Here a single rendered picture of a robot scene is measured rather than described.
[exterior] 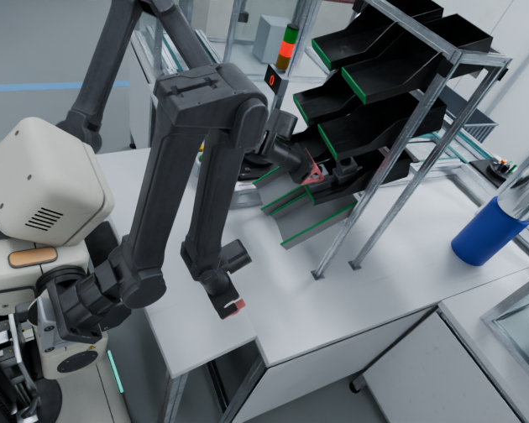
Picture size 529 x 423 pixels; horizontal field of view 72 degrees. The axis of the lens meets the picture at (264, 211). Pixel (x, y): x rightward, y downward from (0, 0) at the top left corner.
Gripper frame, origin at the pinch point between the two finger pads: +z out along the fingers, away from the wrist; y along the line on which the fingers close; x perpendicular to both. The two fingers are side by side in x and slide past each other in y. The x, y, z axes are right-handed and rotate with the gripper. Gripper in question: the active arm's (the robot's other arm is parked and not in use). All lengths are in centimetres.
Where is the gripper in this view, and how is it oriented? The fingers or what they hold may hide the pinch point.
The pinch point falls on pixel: (317, 173)
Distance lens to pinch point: 103.8
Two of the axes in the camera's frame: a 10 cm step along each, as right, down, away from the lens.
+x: -6.1, 6.5, 4.5
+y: -3.0, -7.2, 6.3
